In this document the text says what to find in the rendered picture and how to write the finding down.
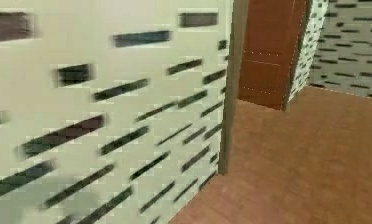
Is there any brown wooden room door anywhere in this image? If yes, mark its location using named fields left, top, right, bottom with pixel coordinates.
left=237, top=0, right=309, bottom=111

